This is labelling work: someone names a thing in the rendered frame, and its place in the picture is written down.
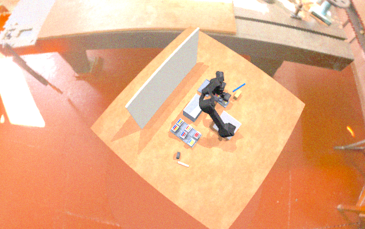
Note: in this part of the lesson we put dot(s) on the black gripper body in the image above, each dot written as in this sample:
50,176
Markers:
225,96

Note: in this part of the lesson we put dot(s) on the grey wall panel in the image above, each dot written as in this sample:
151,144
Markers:
165,79

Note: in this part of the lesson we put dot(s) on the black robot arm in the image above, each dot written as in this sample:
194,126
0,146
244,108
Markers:
207,105

